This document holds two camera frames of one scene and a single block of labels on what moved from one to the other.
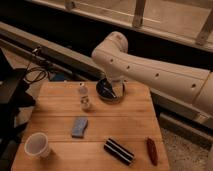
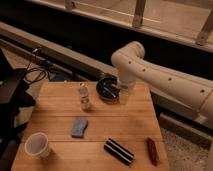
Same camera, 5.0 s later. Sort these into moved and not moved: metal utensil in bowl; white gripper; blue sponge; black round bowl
Moved: white gripper
Not moved: black round bowl; blue sponge; metal utensil in bowl
